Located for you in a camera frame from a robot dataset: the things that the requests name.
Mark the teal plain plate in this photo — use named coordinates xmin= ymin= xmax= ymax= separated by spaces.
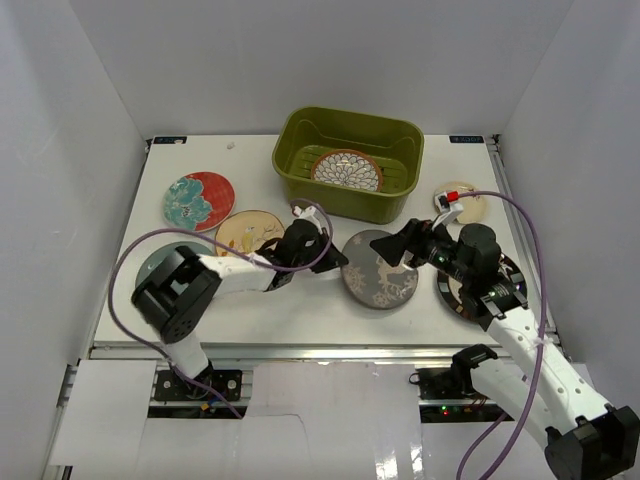
xmin=134 ymin=241 xmax=214 ymax=290

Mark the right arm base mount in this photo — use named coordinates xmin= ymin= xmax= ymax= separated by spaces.
xmin=408 ymin=368 xmax=503 ymax=424

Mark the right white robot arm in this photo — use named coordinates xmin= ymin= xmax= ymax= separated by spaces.
xmin=370 ymin=219 xmax=639 ymax=479

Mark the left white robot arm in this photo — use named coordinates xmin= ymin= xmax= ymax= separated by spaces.
xmin=131 ymin=219 xmax=348 ymax=399

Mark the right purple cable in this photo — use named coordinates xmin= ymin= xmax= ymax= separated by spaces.
xmin=449 ymin=189 xmax=551 ymax=480

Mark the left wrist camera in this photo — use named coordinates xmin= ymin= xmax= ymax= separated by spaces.
xmin=292 ymin=204 xmax=323 ymax=232

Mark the grey deer plate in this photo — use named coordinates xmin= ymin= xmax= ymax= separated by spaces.
xmin=341 ymin=229 xmax=419 ymax=310

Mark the green plastic bin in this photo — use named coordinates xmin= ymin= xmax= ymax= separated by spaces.
xmin=272 ymin=106 xmax=424 ymax=224

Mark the beige bird plate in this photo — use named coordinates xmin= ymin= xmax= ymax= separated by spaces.
xmin=214 ymin=210 xmax=284 ymax=254

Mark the blue table label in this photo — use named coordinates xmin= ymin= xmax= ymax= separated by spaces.
xmin=449 ymin=135 xmax=484 ymax=144
xmin=153 ymin=136 xmax=187 ymax=145

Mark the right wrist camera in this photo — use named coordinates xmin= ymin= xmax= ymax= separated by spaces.
xmin=432 ymin=191 xmax=464 ymax=230

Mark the right blue table label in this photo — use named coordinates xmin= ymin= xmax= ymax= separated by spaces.
xmin=449 ymin=135 xmax=484 ymax=144

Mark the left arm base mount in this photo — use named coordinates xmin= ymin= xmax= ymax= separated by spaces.
xmin=151 ymin=370 xmax=243 ymax=402

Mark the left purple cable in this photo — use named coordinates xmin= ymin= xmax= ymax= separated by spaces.
xmin=107 ymin=199 xmax=335 ymax=419

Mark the aluminium table frame rail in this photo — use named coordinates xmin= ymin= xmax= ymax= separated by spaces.
xmin=87 ymin=342 xmax=466 ymax=362

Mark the red and teal floral plate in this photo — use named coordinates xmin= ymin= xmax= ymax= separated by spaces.
xmin=162 ymin=171 xmax=236 ymax=232

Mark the dark rim cream plate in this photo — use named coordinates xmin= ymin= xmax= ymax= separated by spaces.
xmin=436 ymin=253 xmax=527 ymax=322

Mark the small cream plate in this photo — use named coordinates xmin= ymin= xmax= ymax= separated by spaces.
xmin=433 ymin=181 xmax=488 ymax=225

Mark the purple cable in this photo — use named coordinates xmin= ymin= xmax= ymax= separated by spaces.
xmin=107 ymin=199 xmax=335 ymax=419
xmin=449 ymin=189 xmax=551 ymax=480

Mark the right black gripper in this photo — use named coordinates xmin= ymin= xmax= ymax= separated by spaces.
xmin=370 ymin=216 xmax=473 ymax=286

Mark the white petal pattern plate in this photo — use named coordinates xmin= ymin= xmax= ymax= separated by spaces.
xmin=310 ymin=149 xmax=383 ymax=192

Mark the left blue table label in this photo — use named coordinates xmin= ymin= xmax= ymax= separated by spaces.
xmin=153 ymin=136 xmax=187 ymax=145

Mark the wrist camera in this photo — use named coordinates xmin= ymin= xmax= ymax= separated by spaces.
xmin=292 ymin=204 xmax=323 ymax=232
xmin=432 ymin=191 xmax=464 ymax=230

